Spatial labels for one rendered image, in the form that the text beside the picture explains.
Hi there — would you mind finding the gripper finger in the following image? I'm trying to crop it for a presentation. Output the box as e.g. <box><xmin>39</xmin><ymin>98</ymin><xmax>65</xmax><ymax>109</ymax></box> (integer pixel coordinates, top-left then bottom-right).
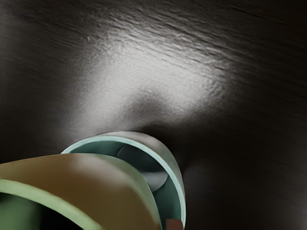
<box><xmin>165</xmin><ymin>218</ymin><xmax>182</xmax><ymax>230</ymax></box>

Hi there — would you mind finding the teal cup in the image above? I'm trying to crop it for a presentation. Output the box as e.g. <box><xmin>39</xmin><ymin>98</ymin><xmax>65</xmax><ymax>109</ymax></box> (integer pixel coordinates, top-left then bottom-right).
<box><xmin>60</xmin><ymin>131</ymin><xmax>188</xmax><ymax>230</ymax></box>

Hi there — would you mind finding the tan cup with green rim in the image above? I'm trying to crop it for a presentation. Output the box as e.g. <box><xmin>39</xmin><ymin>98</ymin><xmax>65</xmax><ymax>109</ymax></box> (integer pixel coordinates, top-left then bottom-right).
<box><xmin>0</xmin><ymin>153</ymin><xmax>166</xmax><ymax>230</ymax></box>

